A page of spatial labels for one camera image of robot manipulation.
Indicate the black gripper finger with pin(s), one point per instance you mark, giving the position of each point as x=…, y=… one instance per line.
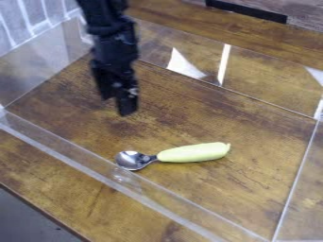
x=126, y=91
x=104, y=82

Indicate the clear acrylic enclosure walls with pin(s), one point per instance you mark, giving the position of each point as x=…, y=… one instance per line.
x=206, y=92

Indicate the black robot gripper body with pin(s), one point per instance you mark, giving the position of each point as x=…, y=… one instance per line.
x=115, y=50

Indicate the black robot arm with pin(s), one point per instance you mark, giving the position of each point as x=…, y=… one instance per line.
x=103, y=12

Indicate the green handled metal spoon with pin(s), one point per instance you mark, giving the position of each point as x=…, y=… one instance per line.
x=134, y=160

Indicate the black bar in background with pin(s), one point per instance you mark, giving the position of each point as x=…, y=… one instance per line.
x=256, y=13

